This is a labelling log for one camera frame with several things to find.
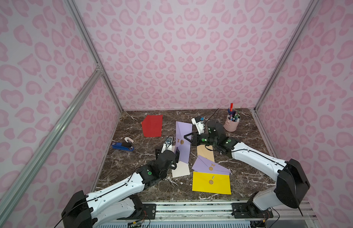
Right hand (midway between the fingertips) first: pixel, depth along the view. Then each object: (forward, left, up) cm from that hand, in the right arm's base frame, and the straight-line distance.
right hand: (183, 138), depth 76 cm
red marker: (+31, -33, -6) cm, 45 cm away
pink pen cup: (+22, -33, -13) cm, 41 cm away
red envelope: (+27, +26, -25) cm, 45 cm away
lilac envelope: (-5, -12, -23) cm, 27 cm away
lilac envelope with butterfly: (+5, +1, +1) cm, 5 cm away
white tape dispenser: (+11, +39, -20) cm, 45 cm away
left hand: (-2, +7, -5) cm, 8 cm away
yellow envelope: (-16, -16, -22) cm, 32 cm away
